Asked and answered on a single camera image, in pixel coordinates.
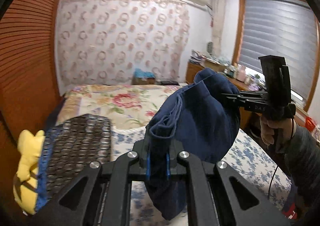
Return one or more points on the pink bottle on sideboard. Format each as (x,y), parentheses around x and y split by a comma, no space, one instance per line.
(241,73)

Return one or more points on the person's right forearm sleeve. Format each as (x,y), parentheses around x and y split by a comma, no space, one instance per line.
(302,161)

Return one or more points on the beige tied side curtain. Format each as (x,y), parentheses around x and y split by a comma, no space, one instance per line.
(218,9)

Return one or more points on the blue floral white sheet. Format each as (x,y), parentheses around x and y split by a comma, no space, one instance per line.
(245,156)

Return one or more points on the circle patterned curtain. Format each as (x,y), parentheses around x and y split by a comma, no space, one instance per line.
(105,41)

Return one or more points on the navy printed t-shirt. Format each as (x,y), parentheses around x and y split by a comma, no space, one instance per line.
(195,116)

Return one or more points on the grey window blind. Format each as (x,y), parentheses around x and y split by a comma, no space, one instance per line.
(284,28)

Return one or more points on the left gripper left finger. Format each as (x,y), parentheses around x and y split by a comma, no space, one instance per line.
(99,195)

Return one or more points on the small grey desk fan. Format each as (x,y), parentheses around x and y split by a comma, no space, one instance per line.
(210,48)

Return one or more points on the navy medallion patterned cloth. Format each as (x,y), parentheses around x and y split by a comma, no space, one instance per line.
(67,149)

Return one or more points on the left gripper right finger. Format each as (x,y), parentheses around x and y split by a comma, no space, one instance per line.
(217,195)

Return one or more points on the wooden louvered wardrobe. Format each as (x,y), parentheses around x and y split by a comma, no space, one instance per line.
(29,90)

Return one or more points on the person's right hand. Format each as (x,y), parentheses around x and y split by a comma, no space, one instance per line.
(286,130)

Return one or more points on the floral bed quilt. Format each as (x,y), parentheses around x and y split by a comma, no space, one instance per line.
(127,106)

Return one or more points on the cardboard box with blue items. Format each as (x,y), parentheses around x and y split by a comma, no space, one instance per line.
(141,77)

